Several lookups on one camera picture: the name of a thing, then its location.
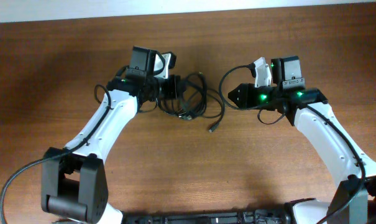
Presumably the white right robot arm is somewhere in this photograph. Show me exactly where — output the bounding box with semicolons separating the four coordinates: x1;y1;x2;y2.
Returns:
221;56;376;223

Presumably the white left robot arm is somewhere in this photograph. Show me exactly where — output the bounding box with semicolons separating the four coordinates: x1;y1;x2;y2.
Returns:
41;47;180;223

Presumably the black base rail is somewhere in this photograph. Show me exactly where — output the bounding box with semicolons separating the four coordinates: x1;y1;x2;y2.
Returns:
122;198;325;224

